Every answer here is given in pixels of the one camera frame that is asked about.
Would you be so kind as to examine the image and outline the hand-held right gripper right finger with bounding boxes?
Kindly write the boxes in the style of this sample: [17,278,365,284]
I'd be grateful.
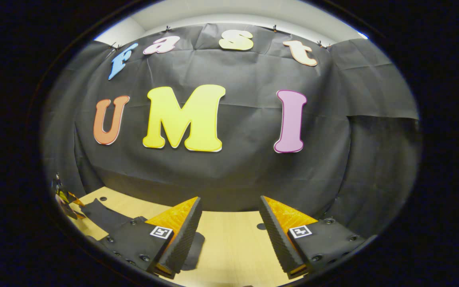
[258,195,374,280]

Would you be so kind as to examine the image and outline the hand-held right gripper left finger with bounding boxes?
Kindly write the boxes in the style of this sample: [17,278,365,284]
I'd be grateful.
[98,196,202,279]

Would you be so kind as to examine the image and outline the dark jeans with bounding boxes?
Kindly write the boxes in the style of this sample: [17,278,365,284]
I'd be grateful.
[80,199,206,272]

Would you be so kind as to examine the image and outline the black backdrop cloth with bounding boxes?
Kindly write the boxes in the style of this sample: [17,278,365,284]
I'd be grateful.
[42,23,421,236]

